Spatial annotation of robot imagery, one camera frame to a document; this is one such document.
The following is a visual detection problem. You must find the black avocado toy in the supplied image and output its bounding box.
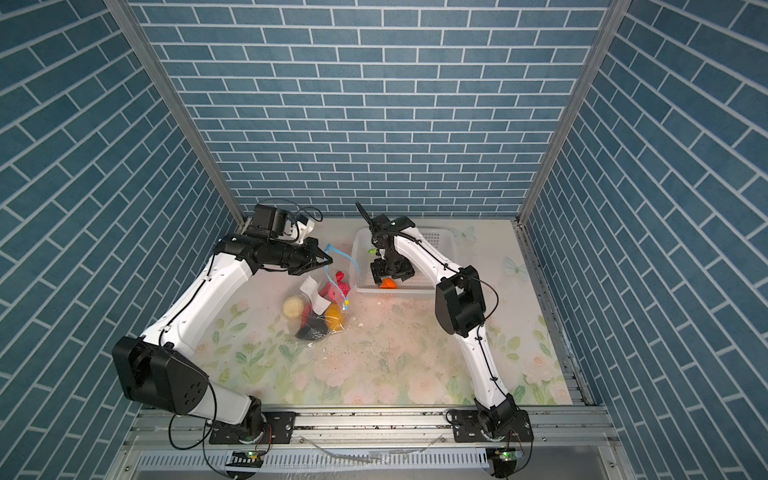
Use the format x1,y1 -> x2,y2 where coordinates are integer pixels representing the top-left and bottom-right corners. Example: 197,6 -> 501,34
295,317 -> 329,342

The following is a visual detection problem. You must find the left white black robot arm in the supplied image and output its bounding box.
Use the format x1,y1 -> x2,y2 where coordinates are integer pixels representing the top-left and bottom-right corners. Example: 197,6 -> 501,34
112,235 -> 333,442

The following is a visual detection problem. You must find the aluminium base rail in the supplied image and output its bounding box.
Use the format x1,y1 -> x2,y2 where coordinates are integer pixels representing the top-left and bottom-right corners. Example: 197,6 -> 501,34
108,405 -> 632,479

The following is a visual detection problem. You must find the white plastic mesh basket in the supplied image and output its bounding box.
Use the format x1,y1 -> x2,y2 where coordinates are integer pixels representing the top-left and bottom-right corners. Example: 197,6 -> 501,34
351,227 -> 459,296

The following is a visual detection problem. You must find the orange crinkled food toy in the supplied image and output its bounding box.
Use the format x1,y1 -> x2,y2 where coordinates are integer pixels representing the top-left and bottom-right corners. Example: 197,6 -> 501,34
378,278 -> 398,290

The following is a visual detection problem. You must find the cream white bun toy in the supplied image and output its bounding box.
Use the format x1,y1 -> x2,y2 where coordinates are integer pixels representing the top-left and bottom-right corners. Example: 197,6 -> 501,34
282,295 -> 306,320

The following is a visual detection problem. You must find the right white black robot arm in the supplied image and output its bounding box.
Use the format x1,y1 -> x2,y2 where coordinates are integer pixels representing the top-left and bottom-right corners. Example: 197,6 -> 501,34
369,221 -> 534,443

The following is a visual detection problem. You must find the clear zip top bag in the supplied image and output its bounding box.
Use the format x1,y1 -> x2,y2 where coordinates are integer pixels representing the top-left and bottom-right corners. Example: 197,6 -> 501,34
281,244 -> 360,343

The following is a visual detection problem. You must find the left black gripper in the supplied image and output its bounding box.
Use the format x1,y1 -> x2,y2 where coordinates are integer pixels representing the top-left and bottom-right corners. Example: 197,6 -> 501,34
268,236 -> 334,274

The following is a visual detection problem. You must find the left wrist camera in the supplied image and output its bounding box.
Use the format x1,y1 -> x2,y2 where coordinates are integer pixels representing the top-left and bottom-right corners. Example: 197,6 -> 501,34
243,204 -> 316,244

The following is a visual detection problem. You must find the yellow potato toy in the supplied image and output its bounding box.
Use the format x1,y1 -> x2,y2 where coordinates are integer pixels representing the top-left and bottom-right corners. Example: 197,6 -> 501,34
324,303 -> 344,332

